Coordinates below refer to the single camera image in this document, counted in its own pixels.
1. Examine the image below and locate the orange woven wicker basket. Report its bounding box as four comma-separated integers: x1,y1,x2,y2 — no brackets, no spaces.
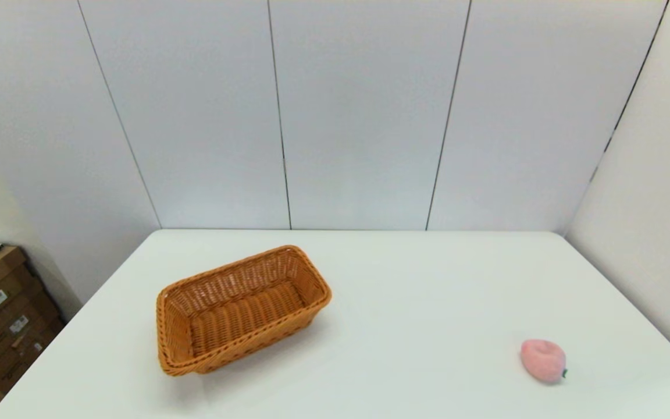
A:
156,245,333,377

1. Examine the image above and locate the pink plush peach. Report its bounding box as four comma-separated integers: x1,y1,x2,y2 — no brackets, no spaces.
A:
520,339,568,385

